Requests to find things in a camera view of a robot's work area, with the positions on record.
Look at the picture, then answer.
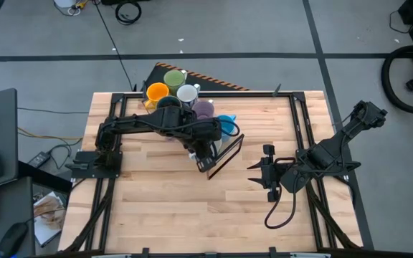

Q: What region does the yellow floor cable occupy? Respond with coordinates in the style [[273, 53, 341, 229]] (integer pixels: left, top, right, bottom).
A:
[[16, 127, 84, 142]]

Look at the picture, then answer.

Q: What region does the blue brown speckled mug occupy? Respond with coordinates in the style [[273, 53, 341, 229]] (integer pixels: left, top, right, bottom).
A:
[[155, 95, 184, 110]]

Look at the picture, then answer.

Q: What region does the black frame wooden shelf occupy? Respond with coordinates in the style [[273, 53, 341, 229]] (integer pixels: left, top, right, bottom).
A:
[[141, 82, 246, 181]]

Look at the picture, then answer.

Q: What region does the white paper booklet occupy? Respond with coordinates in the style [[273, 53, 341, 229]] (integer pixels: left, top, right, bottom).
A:
[[33, 191, 67, 248]]

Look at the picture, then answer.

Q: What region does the white blue patterned mug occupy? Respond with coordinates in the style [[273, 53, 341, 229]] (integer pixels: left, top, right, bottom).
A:
[[176, 83, 202, 108]]

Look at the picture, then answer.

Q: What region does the black computer mouse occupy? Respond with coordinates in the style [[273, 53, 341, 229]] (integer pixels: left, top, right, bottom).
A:
[[0, 221, 29, 258]]

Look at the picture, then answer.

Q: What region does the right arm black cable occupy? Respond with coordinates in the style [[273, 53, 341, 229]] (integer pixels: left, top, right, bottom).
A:
[[263, 157, 336, 230]]

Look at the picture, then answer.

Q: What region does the black mat orange striped edge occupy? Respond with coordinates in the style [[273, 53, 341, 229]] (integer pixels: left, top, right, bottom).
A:
[[143, 62, 251, 92]]

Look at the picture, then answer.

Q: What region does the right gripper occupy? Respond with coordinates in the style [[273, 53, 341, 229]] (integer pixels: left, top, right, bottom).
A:
[[246, 144, 292, 203]]

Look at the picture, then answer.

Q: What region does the light blue faceted mug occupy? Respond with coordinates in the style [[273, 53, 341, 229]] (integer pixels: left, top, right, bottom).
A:
[[216, 113, 242, 143]]

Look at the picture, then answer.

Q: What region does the purple ribbed mug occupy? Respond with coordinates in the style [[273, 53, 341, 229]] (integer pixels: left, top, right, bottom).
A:
[[191, 99, 216, 121]]

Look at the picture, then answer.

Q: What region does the yellow mug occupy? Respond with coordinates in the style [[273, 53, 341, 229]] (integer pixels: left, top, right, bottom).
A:
[[143, 82, 171, 110]]

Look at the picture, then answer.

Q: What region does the pale pink bubble mug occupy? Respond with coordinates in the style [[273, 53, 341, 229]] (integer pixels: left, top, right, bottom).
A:
[[188, 138, 225, 162]]

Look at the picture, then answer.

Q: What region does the long black floor cable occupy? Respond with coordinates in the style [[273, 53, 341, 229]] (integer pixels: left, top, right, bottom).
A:
[[93, 0, 138, 92]]

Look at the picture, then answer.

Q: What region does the black aluminium table frame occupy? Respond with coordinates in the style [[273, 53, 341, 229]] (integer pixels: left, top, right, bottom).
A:
[[62, 91, 364, 258]]

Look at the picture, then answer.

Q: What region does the black power adapter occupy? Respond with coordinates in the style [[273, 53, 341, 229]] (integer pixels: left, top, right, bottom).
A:
[[27, 150, 52, 168]]

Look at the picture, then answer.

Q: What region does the black vacuum hose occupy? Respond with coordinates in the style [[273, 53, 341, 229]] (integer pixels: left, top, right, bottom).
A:
[[381, 45, 413, 115]]

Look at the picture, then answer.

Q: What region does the light green mug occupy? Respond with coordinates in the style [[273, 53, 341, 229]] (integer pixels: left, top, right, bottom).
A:
[[162, 69, 189, 96]]

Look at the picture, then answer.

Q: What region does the coiled black cable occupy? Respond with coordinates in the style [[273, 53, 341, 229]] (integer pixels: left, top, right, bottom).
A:
[[115, 0, 143, 27]]

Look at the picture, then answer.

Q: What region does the dark grey desk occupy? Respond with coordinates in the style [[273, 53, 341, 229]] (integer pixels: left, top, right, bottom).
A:
[[0, 177, 37, 258]]

